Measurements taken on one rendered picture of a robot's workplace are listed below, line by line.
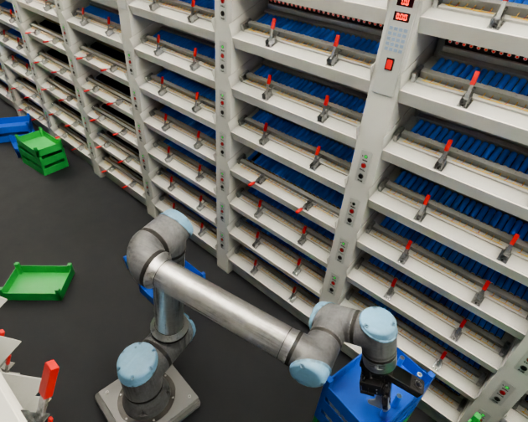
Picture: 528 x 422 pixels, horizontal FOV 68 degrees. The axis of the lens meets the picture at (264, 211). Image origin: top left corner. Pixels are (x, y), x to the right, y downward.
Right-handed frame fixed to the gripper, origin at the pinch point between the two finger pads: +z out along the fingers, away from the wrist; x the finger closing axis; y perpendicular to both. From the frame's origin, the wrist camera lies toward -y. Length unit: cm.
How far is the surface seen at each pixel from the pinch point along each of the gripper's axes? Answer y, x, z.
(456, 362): -20, -40, 26
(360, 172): 16, -52, -50
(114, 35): 154, -107, -99
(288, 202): 49, -62, -30
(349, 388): 12.6, -5.1, 4.0
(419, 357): -6.6, -39.2, 25.5
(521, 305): -36, -38, -12
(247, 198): 78, -78, -20
